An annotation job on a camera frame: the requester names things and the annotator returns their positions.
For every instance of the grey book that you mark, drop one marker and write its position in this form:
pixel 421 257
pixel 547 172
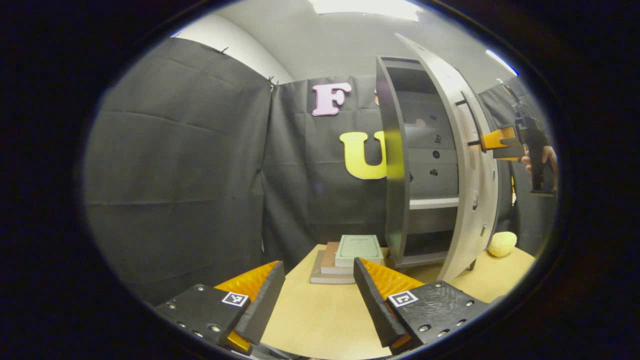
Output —
pixel 325 278

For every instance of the narrow ceiling light panel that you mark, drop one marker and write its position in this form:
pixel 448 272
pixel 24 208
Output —
pixel 501 62

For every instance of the brown book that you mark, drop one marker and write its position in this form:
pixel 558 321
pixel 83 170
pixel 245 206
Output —
pixel 330 260

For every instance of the black backdrop cloth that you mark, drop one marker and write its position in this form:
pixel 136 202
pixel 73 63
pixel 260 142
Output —
pixel 175 165

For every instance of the yellow bumpy toy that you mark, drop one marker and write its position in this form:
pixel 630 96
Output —
pixel 502 244

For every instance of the large ceiling light panel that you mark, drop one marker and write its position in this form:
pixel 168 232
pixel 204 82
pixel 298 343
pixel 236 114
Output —
pixel 365 7

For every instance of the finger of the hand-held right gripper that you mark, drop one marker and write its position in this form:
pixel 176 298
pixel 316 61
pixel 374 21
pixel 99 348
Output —
pixel 500 141

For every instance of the dark grey cabinet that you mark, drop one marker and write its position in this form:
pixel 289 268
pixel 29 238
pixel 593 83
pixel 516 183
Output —
pixel 395 175

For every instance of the light grey cabinet door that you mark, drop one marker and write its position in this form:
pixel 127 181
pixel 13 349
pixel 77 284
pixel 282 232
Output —
pixel 470 210

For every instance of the white cabinet shelf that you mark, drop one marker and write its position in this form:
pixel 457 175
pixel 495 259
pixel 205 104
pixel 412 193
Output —
pixel 432 202

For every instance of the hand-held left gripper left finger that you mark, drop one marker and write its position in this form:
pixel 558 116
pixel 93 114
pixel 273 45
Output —
pixel 261 305

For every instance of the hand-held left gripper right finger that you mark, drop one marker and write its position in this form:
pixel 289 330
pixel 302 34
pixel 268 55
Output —
pixel 379 310

